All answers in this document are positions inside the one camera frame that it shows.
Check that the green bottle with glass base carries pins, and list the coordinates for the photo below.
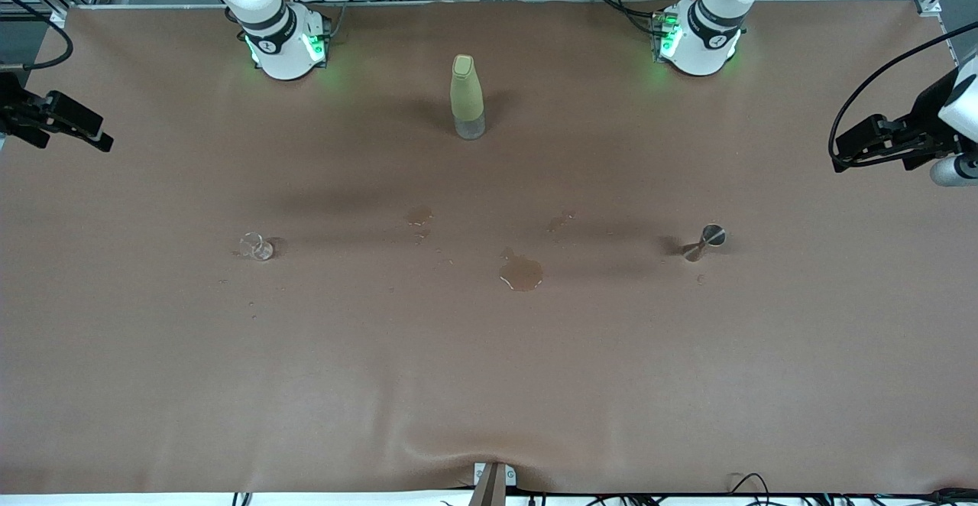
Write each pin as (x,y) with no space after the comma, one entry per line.
(467,93)

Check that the steel double cone jigger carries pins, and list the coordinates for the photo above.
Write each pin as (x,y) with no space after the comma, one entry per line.
(707,240)

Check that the brown table cloth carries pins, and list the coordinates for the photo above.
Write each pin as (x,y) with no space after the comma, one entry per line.
(489,376)

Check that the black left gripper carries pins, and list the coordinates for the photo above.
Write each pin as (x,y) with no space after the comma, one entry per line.
(930,108)

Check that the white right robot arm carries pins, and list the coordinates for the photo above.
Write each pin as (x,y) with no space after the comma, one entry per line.
(267,32)

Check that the metal table edge bracket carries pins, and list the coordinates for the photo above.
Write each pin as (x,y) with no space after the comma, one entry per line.
(493,483)

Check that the small liquid puddle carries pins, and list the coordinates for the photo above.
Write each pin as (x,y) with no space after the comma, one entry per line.
(419,215)

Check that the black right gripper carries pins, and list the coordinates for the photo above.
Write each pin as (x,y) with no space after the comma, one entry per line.
(11,100)

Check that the clear glass measuring beaker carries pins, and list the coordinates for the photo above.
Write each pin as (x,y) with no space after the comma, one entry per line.
(257,247)

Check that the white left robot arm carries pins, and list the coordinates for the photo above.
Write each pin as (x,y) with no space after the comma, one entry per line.
(707,32)

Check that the large liquid puddle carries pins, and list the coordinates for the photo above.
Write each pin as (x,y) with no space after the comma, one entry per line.
(523,273)

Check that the streaky liquid splash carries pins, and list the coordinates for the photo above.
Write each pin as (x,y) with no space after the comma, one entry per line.
(560,222)

